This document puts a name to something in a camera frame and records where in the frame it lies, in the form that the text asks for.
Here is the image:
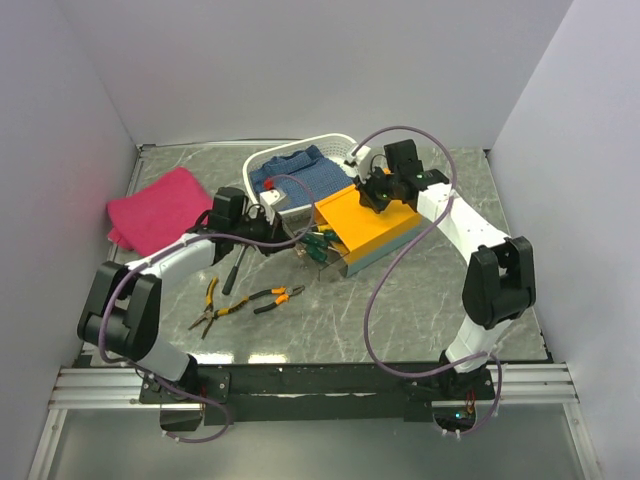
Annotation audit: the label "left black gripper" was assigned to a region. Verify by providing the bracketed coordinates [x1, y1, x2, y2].
[231, 207, 296, 257]

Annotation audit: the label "green orange stubby screwdriver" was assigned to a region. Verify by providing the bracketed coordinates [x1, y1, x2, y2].
[322, 230, 343, 245]

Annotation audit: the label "dark green screwdriver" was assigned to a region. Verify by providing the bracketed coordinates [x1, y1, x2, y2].
[305, 245, 328, 264]

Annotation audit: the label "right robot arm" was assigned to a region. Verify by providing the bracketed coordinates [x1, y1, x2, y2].
[350, 140, 536, 399]

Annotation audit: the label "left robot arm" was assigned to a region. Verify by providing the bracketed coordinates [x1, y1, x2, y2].
[77, 187, 298, 402]

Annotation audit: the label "yellow drawer cabinet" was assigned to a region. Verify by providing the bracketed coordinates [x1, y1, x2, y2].
[314, 186, 422, 277]

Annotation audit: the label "white plastic basket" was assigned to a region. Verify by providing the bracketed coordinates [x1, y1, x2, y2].
[242, 133, 357, 221]

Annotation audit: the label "blue checkered shirt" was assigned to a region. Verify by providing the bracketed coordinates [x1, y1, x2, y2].
[248, 145, 352, 210]

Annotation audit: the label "orange black combination pliers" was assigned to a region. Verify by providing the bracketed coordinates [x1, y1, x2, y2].
[214, 284, 306, 319]

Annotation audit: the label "pink folded towel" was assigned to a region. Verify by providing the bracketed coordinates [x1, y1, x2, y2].
[107, 167, 213, 257]

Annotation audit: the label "yellow needle nose pliers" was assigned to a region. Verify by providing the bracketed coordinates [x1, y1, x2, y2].
[189, 277, 219, 340]

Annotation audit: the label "black base beam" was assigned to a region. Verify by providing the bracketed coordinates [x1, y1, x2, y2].
[139, 363, 502, 433]

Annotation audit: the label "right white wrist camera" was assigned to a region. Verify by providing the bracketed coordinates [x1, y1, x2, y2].
[341, 145, 373, 181]

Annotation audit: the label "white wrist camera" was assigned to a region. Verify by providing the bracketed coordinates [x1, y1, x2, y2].
[259, 178, 289, 215]
[341, 145, 373, 181]

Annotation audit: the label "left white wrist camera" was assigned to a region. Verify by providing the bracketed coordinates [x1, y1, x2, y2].
[259, 178, 289, 215]

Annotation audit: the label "black handled hammer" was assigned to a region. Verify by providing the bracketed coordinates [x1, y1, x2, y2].
[222, 246, 248, 296]

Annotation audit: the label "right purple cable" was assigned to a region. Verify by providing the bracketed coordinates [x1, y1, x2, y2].
[347, 124, 502, 437]

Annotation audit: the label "purple cable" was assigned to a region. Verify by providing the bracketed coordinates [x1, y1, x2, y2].
[347, 124, 502, 437]
[98, 173, 316, 444]

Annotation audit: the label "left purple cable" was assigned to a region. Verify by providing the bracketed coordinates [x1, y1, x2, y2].
[98, 173, 316, 444]

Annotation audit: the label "aluminium frame rail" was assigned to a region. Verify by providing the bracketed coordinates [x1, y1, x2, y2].
[48, 364, 579, 410]

